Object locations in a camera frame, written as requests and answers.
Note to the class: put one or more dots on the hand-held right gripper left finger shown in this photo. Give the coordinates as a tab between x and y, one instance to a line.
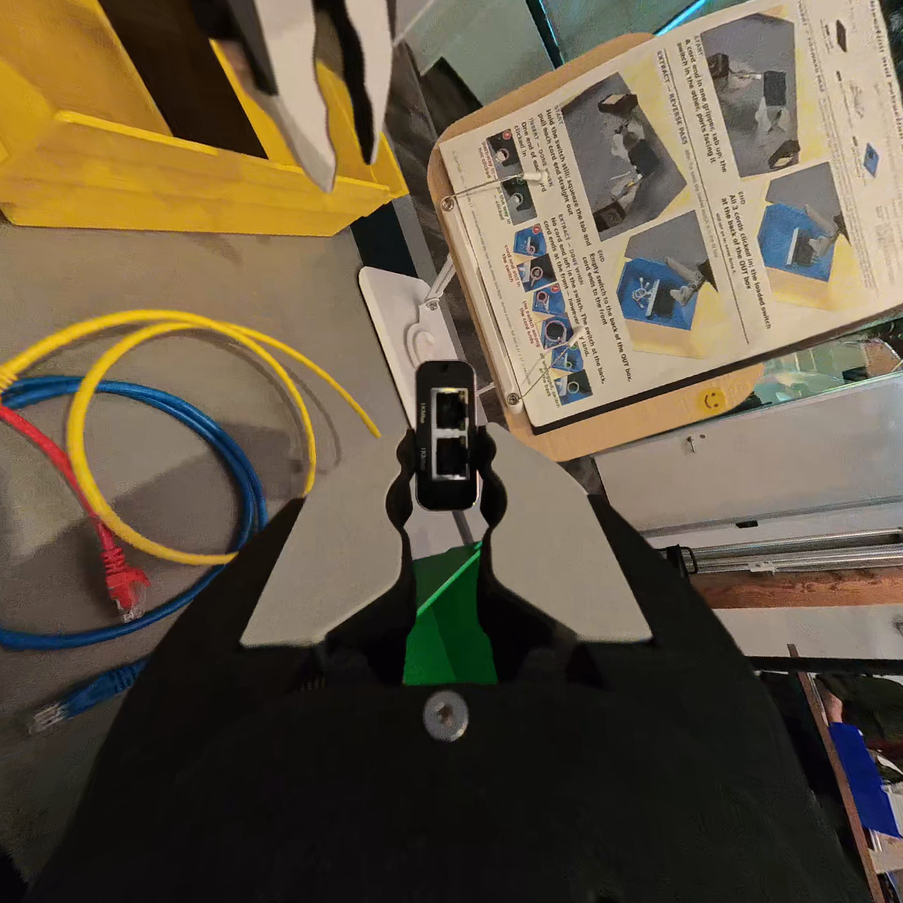
331	564

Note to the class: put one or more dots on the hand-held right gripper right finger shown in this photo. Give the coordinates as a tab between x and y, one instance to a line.
564	564

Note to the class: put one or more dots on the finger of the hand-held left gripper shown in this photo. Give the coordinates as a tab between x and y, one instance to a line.
377	56
296	84

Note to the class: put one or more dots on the yellow plastic bin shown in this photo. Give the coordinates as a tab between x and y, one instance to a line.
141	183

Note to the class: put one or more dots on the instruction sheet on wooden board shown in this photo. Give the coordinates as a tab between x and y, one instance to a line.
670	211

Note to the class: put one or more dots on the green plastic bin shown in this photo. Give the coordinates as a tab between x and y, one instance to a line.
444	621

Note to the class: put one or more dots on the black ethernet splitter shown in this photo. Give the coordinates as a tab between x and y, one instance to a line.
449	437

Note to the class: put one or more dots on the white stand base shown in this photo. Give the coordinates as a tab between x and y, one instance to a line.
395	310

